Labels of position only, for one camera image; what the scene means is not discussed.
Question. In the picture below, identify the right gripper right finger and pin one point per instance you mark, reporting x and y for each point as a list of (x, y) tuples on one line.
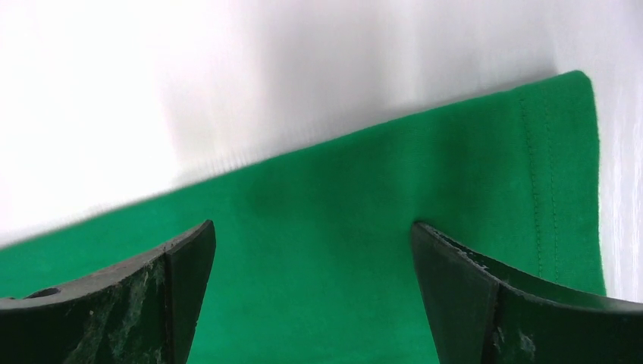
[(481, 310)]

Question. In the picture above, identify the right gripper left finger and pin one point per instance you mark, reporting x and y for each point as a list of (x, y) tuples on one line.
[(142, 310)]

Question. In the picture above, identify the green t-shirt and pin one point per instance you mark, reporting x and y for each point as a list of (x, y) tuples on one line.
[(313, 262)]

